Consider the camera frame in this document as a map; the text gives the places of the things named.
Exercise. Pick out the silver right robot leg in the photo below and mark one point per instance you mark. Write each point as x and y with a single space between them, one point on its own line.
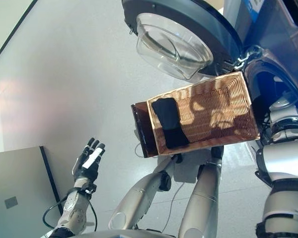
203 198

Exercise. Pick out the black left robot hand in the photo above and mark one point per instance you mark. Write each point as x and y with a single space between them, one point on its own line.
87 168

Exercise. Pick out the grey front-load washing machine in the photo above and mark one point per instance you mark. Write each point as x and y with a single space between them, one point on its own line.
275 29

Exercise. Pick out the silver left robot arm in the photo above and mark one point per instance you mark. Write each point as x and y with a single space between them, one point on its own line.
74 210

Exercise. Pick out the round washing machine door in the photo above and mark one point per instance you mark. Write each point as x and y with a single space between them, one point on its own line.
188 15

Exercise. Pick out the long black garment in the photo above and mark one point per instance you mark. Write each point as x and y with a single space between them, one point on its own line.
169 116

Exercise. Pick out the blue white machine label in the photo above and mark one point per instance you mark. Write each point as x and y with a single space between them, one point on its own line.
254 7

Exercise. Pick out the silver robot leg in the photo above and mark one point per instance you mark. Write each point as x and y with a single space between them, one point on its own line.
203 198
141 198

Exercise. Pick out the grey robot torso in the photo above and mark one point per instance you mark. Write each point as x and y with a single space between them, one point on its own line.
114 234

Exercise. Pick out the rectangular wicker laundry basket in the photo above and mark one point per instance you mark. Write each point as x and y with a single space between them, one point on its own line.
213 109

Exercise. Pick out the grey cabinet panel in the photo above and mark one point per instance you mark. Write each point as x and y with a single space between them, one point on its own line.
22 188

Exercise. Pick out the metal door hinge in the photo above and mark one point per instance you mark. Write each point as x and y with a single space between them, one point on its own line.
241 60

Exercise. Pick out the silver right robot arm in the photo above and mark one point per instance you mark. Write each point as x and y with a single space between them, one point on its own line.
283 173

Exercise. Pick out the silver left robot leg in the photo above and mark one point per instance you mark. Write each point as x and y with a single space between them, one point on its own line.
141 198

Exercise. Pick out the brown translucent stool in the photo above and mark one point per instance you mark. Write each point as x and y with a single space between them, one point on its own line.
144 129

